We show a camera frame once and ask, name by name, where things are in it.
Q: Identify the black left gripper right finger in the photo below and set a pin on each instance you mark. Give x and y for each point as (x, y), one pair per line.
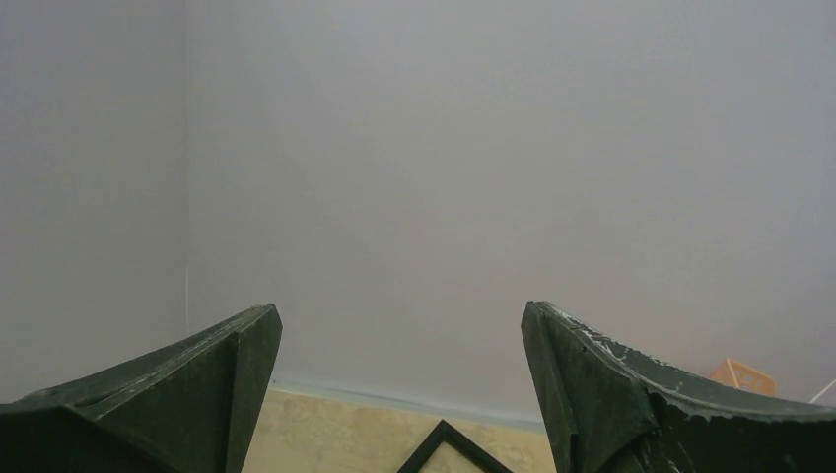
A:
(609, 408)

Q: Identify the orange plastic organizer basket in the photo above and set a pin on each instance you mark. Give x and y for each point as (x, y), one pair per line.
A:
(735, 374)

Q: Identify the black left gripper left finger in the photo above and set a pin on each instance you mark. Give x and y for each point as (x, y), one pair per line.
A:
(191, 406)

